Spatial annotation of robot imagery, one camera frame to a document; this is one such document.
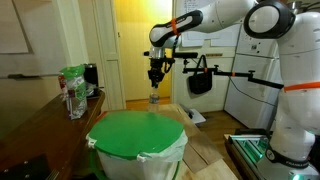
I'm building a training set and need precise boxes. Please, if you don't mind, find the black tumbler mug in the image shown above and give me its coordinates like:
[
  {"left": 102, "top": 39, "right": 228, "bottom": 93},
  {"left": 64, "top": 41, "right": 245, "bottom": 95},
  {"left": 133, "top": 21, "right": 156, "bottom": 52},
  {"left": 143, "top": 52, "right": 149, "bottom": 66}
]
[{"left": 83, "top": 63, "right": 100, "bottom": 88}]

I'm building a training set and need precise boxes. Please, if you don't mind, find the clear plastic water bottle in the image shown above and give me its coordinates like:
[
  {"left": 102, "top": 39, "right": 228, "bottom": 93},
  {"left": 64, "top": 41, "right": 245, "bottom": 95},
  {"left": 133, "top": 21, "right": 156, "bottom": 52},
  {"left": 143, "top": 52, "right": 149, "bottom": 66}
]
[{"left": 148, "top": 87, "right": 160, "bottom": 113}]

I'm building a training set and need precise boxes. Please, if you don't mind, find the white compost bin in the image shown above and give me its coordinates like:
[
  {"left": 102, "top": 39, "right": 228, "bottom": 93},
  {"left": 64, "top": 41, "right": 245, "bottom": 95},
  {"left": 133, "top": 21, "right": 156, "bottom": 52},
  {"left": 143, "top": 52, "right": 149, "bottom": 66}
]
[{"left": 85, "top": 130, "right": 189, "bottom": 180}]

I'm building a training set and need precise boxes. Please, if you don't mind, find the white flat floor object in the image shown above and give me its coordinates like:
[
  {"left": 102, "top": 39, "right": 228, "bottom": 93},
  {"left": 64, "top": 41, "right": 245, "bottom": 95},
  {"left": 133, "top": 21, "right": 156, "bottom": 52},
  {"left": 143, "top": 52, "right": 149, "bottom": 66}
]
[{"left": 184, "top": 107, "right": 207, "bottom": 126}]

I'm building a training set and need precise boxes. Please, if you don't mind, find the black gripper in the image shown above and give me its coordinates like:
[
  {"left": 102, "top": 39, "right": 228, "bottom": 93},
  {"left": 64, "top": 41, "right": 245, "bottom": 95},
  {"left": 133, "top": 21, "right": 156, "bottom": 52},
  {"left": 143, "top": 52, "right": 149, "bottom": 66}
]
[{"left": 147, "top": 57, "right": 167, "bottom": 89}]

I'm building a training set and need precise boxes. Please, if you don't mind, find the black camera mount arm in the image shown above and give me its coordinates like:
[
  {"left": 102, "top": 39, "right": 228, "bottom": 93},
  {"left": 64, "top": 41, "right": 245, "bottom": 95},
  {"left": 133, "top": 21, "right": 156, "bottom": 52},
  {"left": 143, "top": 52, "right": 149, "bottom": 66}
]
[{"left": 182, "top": 59, "right": 285, "bottom": 90}]

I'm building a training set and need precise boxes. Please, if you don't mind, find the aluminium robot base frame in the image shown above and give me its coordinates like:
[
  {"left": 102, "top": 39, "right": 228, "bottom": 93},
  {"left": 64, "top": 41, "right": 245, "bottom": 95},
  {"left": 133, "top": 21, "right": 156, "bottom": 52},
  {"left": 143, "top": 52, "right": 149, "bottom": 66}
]
[{"left": 224, "top": 133, "right": 272, "bottom": 180}]

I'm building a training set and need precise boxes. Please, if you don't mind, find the green-topped plastic snack bag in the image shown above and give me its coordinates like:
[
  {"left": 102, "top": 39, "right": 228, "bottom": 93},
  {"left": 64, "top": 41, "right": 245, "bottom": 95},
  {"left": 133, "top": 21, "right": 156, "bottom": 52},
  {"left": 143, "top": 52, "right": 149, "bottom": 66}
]
[{"left": 59, "top": 64, "right": 89, "bottom": 120}]

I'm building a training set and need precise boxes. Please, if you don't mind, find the white panelled door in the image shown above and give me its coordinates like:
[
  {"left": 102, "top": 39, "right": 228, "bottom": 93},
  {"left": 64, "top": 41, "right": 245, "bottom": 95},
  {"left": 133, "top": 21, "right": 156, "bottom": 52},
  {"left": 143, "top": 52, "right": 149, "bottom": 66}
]
[{"left": 92, "top": 0, "right": 126, "bottom": 112}]

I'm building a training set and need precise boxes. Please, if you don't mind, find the green round bin lid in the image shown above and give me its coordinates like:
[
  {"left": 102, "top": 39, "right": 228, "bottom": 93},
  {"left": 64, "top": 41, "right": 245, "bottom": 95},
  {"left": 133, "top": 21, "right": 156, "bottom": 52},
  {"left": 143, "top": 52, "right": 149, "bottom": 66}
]
[{"left": 87, "top": 110, "right": 185, "bottom": 160}]

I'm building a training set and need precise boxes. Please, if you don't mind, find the black bar camera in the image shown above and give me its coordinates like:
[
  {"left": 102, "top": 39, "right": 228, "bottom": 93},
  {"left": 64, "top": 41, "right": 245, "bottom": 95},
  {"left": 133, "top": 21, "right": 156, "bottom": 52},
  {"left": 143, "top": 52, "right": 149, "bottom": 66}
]
[{"left": 173, "top": 51, "right": 199, "bottom": 60}]

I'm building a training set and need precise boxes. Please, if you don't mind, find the framed board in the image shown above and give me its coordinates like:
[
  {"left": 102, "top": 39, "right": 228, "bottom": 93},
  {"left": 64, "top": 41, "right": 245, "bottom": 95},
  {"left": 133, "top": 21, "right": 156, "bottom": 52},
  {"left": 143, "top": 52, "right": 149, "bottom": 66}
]
[{"left": 0, "top": 0, "right": 34, "bottom": 55}]

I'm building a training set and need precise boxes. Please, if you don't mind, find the white refrigerator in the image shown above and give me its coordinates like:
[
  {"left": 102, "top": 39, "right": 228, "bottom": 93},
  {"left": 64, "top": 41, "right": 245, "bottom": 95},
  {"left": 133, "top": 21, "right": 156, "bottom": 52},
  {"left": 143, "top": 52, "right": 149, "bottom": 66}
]
[{"left": 223, "top": 19, "right": 292, "bottom": 131}]

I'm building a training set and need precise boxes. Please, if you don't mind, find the black hanging bag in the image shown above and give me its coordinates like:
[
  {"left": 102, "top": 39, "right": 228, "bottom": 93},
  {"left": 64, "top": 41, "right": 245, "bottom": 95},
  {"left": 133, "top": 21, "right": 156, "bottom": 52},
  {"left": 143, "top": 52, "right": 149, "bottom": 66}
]
[{"left": 188, "top": 54, "right": 213, "bottom": 95}]

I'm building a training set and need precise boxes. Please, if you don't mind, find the red can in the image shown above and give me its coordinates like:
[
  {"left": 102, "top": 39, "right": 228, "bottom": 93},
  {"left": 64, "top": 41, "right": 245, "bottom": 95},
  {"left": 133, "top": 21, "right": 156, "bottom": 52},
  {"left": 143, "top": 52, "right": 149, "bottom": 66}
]
[{"left": 58, "top": 74, "right": 68, "bottom": 95}]

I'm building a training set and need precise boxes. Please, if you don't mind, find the dark wooden side table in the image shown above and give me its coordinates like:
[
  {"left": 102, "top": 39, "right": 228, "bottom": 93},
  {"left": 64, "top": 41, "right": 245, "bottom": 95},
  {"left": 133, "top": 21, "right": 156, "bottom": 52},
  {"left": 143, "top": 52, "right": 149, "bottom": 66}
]
[{"left": 0, "top": 90, "right": 106, "bottom": 180}]

